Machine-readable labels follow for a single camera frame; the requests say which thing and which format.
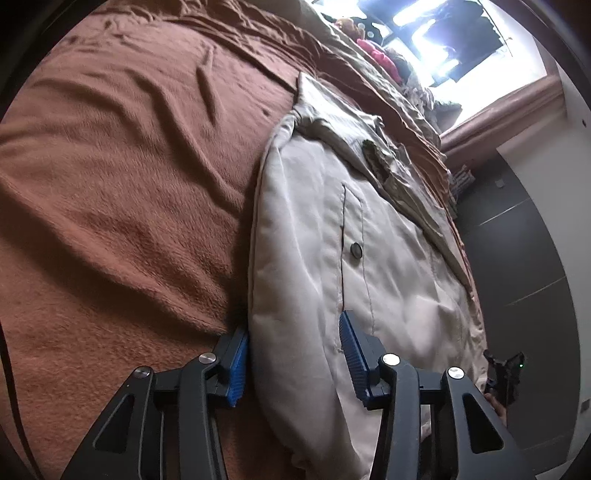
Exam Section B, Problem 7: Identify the grey wardrobe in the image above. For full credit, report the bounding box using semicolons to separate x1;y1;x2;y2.
455;154;583;462

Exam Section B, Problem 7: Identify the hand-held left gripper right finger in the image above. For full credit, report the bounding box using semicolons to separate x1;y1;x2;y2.
338;311;536;480

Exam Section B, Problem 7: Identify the white slatted rack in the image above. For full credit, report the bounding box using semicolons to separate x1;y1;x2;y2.
450;168;475;204

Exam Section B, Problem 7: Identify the dark hanging jacket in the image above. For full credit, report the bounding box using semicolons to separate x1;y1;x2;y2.
418;0;505;86

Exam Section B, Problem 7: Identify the pink cloth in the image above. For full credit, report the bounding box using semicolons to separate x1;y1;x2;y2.
355;39;403;83

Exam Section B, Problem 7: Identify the brown fleece blanket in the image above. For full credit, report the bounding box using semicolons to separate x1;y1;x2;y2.
0;0;467;480

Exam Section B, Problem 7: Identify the beige zip jacket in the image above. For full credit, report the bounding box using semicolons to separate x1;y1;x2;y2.
247;71;490;480

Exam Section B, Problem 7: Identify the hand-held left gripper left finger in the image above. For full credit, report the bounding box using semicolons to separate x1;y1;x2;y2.
60;327;251;480

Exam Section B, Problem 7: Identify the person's right hand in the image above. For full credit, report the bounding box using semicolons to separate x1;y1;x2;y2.
484;393;509;424

